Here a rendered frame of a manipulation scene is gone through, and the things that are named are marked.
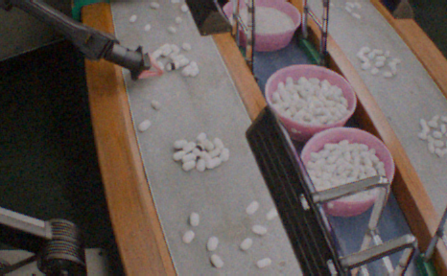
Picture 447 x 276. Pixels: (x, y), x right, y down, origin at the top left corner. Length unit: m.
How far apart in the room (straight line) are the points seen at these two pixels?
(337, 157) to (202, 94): 0.42
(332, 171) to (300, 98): 0.30
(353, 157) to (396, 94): 0.33
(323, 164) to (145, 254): 0.53
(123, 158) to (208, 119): 0.27
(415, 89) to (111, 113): 0.94
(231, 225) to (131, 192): 0.25
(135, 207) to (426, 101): 0.96
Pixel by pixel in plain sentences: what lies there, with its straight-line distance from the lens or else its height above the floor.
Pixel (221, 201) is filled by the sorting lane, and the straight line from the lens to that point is 1.53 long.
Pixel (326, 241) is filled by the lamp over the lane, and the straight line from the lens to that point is 1.00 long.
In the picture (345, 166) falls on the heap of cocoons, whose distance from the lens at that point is 1.64.
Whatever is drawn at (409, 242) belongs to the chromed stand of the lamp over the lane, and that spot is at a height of 1.11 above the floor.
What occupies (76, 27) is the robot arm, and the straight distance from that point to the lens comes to 1.73.
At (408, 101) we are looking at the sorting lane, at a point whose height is 0.74.
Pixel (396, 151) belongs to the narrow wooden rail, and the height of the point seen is 0.76.
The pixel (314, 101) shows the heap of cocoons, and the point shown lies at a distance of 1.81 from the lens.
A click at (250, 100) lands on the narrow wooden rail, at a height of 0.76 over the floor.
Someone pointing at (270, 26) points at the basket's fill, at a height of 0.73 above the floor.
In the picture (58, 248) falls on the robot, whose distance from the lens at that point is 1.41.
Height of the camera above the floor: 1.90
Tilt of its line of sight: 44 degrees down
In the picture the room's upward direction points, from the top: straight up
